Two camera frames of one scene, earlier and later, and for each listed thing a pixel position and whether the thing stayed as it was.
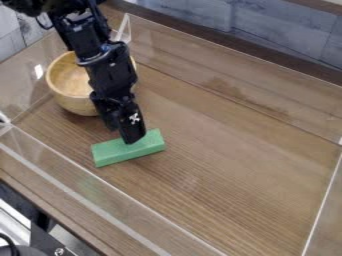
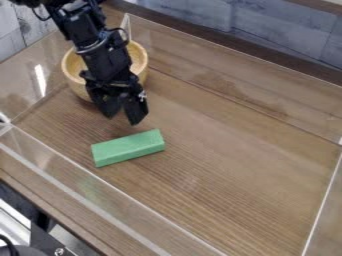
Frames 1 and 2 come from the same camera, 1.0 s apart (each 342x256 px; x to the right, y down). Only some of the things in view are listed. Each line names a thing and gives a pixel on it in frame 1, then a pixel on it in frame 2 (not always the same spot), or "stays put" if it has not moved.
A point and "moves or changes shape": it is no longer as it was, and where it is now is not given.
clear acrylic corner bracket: x=125 y=34 stays put
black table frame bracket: x=46 y=244 stays put
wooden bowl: x=70 y=84 moves or changes shape
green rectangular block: x=117 y=151 stays put
